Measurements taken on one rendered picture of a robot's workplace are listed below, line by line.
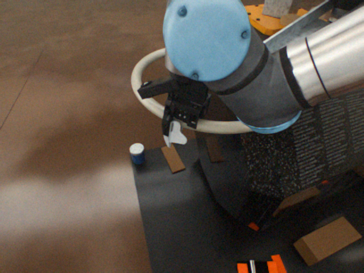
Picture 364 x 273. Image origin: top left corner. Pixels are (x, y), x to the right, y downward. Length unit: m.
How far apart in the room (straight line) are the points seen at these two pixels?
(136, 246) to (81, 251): 0.30
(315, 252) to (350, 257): 0.27
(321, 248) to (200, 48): 1.28
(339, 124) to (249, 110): 0.72
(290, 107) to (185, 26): 0.17
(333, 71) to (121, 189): 1.42
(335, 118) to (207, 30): 0.82
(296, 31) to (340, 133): 0.43
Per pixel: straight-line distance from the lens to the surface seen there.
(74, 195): 1.64
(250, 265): 1.35
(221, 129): 0.50
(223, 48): 0.24
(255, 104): 0.31
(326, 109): 0.97
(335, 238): 1.47
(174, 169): 1.55
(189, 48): 0.24
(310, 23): 1.09
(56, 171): 1.82
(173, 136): 0.51
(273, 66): 0.31
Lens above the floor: 1.31
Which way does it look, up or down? 47 degrees down
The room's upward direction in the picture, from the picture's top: straight up
